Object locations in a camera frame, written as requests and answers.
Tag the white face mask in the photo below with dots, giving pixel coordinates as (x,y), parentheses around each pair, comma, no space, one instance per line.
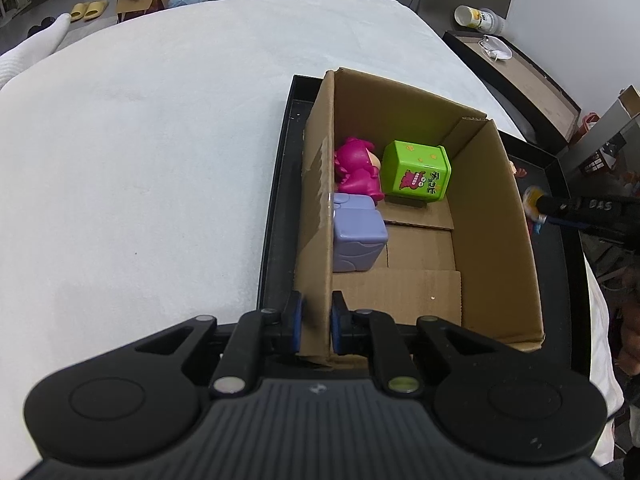
(495,49)

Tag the black slipper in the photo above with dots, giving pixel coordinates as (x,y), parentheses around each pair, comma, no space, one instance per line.
(40,26)

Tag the green cube toy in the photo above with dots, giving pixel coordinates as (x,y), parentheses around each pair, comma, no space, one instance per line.
(415,170)

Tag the paper cup with yellow print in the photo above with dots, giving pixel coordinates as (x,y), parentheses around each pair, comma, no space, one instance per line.
(467,16)

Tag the white sock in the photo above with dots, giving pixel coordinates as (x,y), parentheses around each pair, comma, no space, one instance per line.
(30,55)

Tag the pink bear toy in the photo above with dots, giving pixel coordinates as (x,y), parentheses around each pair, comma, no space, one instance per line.
(352,165)

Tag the small yellow-haired figure toy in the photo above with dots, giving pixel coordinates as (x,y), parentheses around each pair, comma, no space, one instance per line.
(531,199)

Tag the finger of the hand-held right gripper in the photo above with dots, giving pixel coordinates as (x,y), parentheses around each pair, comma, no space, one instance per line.
(600,232)
(575,205)

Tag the clear plastic bottle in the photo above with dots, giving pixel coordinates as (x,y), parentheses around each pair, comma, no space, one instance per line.
(492,21)

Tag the black frame with brown inside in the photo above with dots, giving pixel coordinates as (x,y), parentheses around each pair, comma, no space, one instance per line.
(535,90)

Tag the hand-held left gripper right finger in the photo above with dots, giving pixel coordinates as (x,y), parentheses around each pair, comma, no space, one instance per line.
(337,325)

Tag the purple block toy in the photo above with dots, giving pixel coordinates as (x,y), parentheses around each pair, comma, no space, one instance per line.
(357,230)

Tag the small brown figure toy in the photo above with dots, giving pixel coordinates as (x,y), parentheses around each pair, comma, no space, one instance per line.
(517,170)

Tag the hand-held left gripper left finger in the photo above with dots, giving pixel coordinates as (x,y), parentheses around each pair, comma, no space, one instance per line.
(296,325)

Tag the shallow black tray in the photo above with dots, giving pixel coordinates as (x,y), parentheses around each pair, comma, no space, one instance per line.
(280,210)

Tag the grey metal desk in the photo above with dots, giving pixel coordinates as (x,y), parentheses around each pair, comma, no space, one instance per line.
(605,130)

